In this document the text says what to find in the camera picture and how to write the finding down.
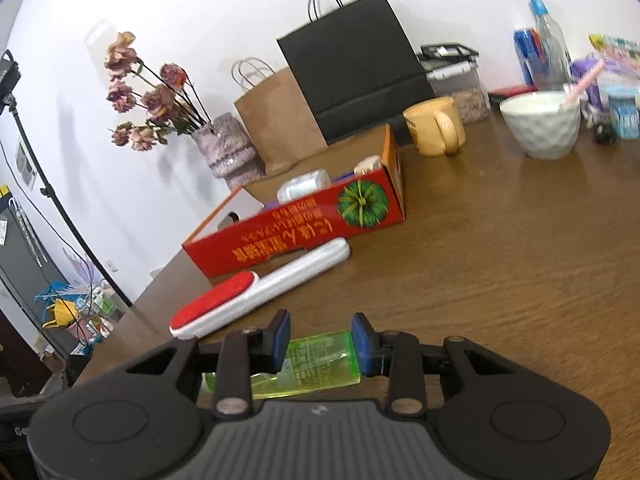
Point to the white ceramic bowl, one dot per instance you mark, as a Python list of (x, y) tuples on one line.
[(542, 124)]

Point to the blue screw lid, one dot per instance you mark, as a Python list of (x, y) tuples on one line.
[(343, 177)]

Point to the blue soda can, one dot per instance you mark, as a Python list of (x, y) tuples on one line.
[(530, 56)]

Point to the red white lint brush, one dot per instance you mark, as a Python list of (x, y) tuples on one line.
[(246, 291)]

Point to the dried pink roses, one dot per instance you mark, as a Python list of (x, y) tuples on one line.
[(166, 97)]

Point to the yellow mug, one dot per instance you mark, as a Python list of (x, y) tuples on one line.
[(436, 127)]

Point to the studio light head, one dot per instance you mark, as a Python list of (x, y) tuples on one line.
[(9, 74)]

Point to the clear food container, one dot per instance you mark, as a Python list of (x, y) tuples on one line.
[(451, 70)]

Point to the red cardboard box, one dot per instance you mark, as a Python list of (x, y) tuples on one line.
[(240, 233)]

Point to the white wipes canister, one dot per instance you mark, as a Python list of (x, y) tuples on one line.
[(303, 185)]

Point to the white wall picture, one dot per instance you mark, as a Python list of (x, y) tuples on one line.
[(25, 167)]

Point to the clear glass bottle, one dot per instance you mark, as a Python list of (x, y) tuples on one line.
[(554, 45)]

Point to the pink textured vase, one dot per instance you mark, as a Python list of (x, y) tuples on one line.
[(228, 151)]

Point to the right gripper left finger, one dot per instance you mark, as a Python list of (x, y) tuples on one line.
[(245, 353)]

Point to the green spray bottle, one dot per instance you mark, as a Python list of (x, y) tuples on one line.
[(315, 363)]

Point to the pink spoon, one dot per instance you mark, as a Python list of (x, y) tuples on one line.
[(583, 83)]

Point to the white cube power adapter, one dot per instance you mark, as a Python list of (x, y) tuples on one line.
[(368, 164)]

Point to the brown paper bag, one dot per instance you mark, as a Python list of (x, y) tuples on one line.
[(275, 114)]

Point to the black paper bag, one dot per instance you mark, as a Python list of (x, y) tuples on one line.
[(355, 67)]

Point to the red flat box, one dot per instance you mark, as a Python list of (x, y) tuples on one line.
[(497, 96)]

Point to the wire rack with clutter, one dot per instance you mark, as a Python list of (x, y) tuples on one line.
[(83, 314)]

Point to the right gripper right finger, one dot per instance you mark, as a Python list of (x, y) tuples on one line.
[(396, 356)]

